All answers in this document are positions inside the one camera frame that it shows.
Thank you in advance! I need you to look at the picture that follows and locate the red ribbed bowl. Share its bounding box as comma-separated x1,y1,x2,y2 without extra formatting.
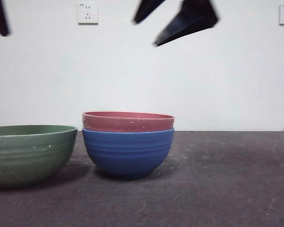
81,111,175,132

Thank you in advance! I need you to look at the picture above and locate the green ribbed bowl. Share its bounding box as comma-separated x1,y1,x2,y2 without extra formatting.
0,125,78,189

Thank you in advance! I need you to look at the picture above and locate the blue ribbed bowl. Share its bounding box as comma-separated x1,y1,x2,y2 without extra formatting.
81,127,175,180

